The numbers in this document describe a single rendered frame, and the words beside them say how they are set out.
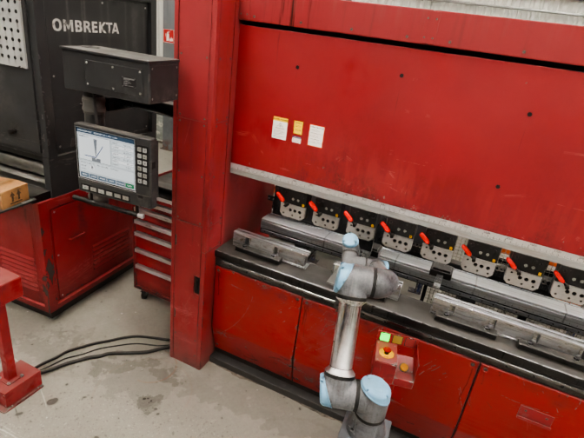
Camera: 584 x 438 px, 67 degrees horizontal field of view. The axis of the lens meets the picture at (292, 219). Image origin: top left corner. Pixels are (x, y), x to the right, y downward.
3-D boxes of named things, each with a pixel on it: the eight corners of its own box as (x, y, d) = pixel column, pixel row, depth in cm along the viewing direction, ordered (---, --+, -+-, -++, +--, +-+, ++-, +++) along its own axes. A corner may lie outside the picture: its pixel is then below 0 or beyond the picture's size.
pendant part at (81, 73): (71, 209, 243) (57, 44, 209) (103, 195, 264) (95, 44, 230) (149, 232, 229) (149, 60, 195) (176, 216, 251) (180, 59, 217)
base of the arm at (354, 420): (381, 452, 163) (386, 433, 159) (341, 436, 168) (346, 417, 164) (388, 422, 176) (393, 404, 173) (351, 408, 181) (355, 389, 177)
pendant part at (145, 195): (77, 189, 233) (72, 122, 219) (94, 183, 244) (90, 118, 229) (150, 210, 221) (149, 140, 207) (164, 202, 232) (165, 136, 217)
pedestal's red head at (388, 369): (369, 379, 213) (377, 350, 206) (371, 357, 228) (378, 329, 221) (412, 389, 211) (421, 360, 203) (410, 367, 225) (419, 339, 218)
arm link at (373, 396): (387, 426, 162) (394, 399, 157) (350, 420, 163) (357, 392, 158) (384, 401, 173) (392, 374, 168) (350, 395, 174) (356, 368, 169)
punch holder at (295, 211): (279, 214, 253) (282, 187, 246) (285, 209, 260) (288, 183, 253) (302, 222, 248) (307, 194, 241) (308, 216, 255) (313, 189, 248)
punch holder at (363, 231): (345, 234, 239) (350, 206, 232) (349, 228, 246) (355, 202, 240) (371, 242, 234) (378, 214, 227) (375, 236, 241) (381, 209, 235)
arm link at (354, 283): (356, 417, 160) (379, 268, 162) (315, 410, 160) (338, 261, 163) (353, 406, 172) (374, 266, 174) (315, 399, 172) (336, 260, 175)
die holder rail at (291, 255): (232, 244, 277) (233, 230, 273) (237, 241, 282) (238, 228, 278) (305, 269, 259) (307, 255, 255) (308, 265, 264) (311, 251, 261)
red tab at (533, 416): (516, 417, 217) (520, 407, 214) (516, 414, 219) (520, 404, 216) (549, 431, 212) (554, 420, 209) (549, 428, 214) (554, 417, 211)
